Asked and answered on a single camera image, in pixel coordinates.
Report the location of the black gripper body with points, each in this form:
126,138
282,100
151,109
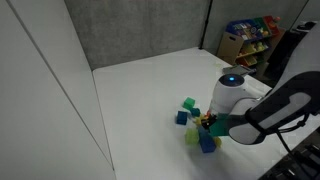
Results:
209,121

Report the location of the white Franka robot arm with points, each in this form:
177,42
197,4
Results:
266,100

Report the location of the orange toy figure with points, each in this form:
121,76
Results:
208,115

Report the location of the small yellow toy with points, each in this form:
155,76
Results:
198,120

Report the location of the teal toy figure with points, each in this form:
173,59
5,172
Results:
195,112

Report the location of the wooden toy shelf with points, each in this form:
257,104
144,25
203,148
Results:
253,43

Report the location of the blue rectangular block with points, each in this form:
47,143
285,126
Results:
206,142

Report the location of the light green block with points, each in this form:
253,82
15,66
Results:
192,136

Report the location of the green cube block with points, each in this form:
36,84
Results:
189,103

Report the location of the dark blue cube block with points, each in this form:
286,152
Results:
181,117

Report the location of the black tripod pole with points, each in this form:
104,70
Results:
205,23

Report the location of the blue storage bin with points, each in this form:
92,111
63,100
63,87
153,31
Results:
245,29

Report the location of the green storage bin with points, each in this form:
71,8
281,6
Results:
259,22

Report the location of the red storage bin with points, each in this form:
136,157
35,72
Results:
271,22

